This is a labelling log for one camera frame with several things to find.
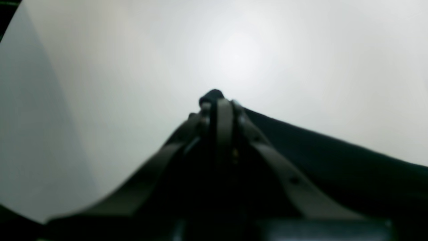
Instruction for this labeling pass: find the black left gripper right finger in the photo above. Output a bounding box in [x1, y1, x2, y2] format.
[217, 99, 393, 241]

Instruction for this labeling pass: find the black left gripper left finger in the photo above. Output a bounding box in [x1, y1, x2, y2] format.
[47, 100, 217, 241]

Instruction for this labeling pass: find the black t-shirt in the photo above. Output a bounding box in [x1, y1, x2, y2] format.
[199, 89, 428, 241]

